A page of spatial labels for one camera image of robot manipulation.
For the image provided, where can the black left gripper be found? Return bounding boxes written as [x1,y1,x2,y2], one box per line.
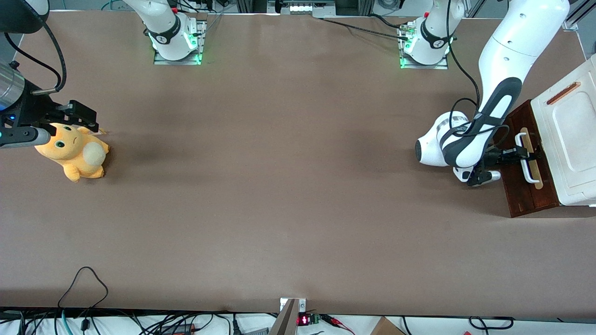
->
[483,146,542,172]

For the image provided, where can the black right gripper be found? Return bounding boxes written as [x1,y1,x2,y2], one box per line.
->
[18,82,100,134]

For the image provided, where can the orange plush toy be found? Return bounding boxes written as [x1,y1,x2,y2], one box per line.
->
[34,122,110,183]

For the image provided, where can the white and brown cabinet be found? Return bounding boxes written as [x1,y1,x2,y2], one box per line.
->
[491,54,596,218]

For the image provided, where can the copper bar on cabinet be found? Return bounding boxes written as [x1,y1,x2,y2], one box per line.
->
[546,82,581,106]

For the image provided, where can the brown cardboard box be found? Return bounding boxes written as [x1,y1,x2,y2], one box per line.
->
[370,316,406,335]

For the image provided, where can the black power adapter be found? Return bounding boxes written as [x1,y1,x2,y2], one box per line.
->
[160,323,197,335]

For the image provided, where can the red clip leads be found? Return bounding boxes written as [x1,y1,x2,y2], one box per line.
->
[321,315,355,335]

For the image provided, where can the grey power strip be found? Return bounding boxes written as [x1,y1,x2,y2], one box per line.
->
[267,0,337,18]

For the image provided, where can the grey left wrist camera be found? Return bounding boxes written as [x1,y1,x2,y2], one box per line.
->
[467,169,502,188]

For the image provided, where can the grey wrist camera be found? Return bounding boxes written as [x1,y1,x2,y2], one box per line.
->
[467,169,502,188]
[0,126,51,149]

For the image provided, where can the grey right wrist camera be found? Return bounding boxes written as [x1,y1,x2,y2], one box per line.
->
[0,126,51,149]

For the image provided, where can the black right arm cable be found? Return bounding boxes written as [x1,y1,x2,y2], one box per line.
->
[4,18,67,94]

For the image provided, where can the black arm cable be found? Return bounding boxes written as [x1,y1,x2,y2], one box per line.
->
[4,18,67,94]
[440,0,511,154]

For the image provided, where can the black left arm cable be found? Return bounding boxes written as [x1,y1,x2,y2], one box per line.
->
[440,0,511,154]

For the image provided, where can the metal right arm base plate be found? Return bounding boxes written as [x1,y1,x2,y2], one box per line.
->
[153,19,207,66]

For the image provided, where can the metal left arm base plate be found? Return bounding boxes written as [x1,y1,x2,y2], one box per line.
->
[399,22,449,70]

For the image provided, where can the aluminium profile frame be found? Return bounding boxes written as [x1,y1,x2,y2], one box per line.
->
[561,0,596,32]

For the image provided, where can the black oval cable loop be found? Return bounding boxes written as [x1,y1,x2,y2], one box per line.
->
[469,316,515,330]

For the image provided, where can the black looped thin cable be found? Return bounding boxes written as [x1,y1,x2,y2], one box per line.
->
[58,266,109,310]

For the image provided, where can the black cable across table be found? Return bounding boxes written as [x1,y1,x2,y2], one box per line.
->
[320,18,411,40]

